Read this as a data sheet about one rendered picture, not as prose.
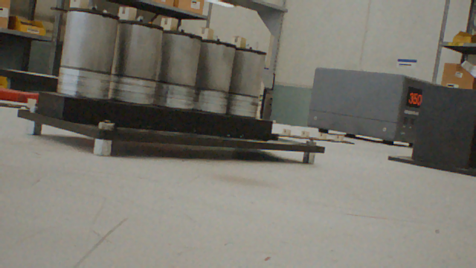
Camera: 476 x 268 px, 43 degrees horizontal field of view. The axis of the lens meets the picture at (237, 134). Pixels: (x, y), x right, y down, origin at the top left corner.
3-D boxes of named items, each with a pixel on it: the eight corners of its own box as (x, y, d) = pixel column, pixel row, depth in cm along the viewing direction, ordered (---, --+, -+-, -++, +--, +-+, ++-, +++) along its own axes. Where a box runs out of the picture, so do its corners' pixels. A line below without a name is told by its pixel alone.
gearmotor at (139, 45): (159, 124, 32) (172, 27, 31) (121, 120, 30) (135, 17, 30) (131, 118, 33) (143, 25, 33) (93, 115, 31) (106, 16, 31)
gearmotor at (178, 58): (197, 127, 34) (211, 36, 33) (164, 124, 32) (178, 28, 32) (169, 121, 35) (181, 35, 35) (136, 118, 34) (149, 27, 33)
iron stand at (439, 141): (440, 216, 47) (537, 125, 43) (367, 138, 51) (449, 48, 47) (462, 211, 52) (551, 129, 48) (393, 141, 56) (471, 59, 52)
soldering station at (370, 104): (433, 150, 88) (445, 85, 88) (394, 146, 80) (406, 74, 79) (347, 134, 99) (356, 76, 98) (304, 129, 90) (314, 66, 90)
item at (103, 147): (236, 145, 41) (239, 129, 41) (323, 165, 36) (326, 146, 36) (13, 131, 29) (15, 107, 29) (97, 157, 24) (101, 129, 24)
